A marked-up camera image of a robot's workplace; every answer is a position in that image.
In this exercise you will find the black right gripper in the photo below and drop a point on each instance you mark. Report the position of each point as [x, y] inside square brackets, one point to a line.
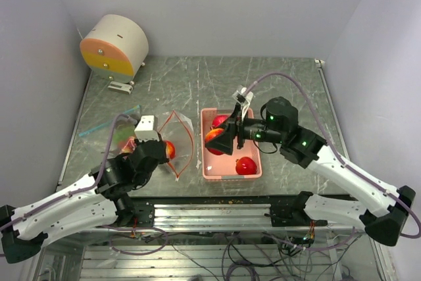
[235, 122]

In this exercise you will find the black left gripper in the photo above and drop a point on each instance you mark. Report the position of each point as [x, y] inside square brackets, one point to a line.
[164, 158]

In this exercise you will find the yellow-red peach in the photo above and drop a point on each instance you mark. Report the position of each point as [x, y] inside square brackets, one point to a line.
[210, 136]

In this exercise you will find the pink-red apple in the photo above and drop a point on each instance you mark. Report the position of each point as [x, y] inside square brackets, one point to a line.
[218, 120]

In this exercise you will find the red strawberry bunch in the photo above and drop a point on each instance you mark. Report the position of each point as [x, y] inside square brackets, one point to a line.
[128, 145]

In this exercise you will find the red apple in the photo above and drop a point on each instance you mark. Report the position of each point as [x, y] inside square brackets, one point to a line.
[170, 150]

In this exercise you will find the green grape bunch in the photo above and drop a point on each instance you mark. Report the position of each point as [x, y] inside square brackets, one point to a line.
[121, 135]

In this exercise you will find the clear red-zipper zip bag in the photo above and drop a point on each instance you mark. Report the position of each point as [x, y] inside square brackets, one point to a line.
[177, 128]

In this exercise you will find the clear blue-zipper zip bag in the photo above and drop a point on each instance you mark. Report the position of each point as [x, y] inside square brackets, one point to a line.
[96, 138]

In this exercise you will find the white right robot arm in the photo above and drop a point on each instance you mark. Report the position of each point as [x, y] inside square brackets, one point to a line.
[378, 208]

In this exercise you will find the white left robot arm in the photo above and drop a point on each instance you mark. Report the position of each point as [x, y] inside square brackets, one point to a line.
[100, 198]

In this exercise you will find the pink perforated plastic basket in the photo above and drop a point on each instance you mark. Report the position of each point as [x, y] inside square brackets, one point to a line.
[222, 167]

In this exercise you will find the round cream drawer cabinet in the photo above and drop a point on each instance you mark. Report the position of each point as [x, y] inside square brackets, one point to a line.
[115, 49]

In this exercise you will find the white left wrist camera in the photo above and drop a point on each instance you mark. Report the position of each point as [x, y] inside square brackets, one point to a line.
[146, 129]

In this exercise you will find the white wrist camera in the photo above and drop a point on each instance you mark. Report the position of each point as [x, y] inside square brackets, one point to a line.
[146, 129]
[244, 98]

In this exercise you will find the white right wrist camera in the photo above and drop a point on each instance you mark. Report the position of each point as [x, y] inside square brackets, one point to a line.
[244, 98]

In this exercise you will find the aluminium frame rail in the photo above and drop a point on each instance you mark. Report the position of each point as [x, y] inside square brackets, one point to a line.
[210, 215]

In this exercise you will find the small metal bracket block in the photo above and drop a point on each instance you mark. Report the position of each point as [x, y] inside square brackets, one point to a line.
[120, 87]

